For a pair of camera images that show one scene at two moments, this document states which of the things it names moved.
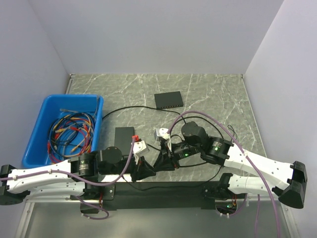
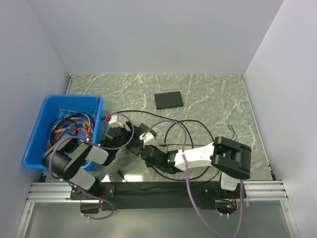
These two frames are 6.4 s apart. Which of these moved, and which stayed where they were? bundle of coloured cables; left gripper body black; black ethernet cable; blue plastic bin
Moved: black ethernet cable; left gripper body black
Stayed: blue plastic bin; bundle of coloured cables
